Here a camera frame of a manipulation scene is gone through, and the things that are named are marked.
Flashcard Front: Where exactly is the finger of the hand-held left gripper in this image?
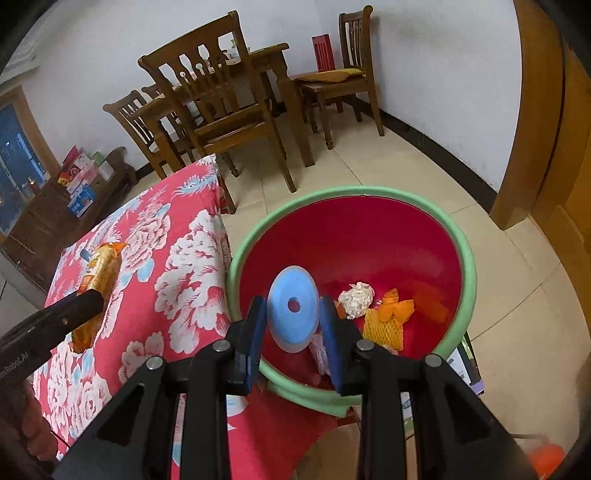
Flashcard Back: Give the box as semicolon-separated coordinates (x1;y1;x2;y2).
44;290;106;335

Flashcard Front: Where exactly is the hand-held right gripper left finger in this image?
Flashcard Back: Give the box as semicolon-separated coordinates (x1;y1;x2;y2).
53;295;269;480

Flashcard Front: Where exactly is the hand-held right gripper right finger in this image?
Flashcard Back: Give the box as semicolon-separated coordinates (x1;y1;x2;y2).
320;295;539;480

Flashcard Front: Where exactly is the clear plastic bag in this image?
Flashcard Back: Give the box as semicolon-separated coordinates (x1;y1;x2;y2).
309;333;331;376

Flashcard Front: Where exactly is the blue plastic disc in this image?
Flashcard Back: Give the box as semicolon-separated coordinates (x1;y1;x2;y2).
268;265;319;354

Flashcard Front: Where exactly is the orange snack packet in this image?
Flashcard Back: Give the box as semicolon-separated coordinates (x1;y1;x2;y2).
71;242;129;354

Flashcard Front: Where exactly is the yellow foam fruit net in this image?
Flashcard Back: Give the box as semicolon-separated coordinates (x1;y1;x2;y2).
362;308;404;352

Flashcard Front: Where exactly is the paper ball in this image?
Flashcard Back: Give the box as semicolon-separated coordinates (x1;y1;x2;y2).
338;282;376;320

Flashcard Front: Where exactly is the orange cloth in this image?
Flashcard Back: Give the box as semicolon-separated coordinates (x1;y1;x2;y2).
379;288;416;324

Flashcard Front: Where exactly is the red basin with green rim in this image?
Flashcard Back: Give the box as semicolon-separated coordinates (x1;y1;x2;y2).
227;185;476;418

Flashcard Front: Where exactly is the person's left hand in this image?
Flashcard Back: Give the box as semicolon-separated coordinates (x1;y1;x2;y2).
9;382;63;464

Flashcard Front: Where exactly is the wooden bench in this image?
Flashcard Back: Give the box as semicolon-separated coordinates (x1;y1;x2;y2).
0;147;139;296

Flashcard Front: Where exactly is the red floral tablecloth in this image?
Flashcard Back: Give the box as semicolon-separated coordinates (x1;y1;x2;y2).
32;154;338;480

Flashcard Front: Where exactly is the pile of colourful boxes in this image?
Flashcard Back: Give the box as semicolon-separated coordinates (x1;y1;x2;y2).
55;145;116;219

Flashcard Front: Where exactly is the dark printed box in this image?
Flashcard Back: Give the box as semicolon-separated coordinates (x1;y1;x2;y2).
399;330;486;435

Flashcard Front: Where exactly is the wooden framed window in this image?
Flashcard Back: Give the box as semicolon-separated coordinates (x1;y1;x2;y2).
0;88;63;241

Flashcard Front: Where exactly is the tall wooden dining chair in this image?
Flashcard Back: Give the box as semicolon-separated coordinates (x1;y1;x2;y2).
137;10;297;193

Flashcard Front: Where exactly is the orange plastic object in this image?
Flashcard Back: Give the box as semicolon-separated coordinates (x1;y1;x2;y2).
529;442;568;480

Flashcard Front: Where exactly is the yellow-brown seat cushion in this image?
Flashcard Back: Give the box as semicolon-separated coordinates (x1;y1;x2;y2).
295;68;365;84

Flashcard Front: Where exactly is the red paper bag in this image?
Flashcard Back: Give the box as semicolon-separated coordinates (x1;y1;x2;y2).
311;33;334;72

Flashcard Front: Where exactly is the wooden dining table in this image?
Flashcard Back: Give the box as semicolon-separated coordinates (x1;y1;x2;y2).
134;42;319;169

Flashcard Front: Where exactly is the wooden door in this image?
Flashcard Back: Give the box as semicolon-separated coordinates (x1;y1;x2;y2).
489;0;591;342

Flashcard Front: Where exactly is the wooden chair with cushion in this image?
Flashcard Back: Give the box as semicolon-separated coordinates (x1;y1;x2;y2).
288;6;385;149

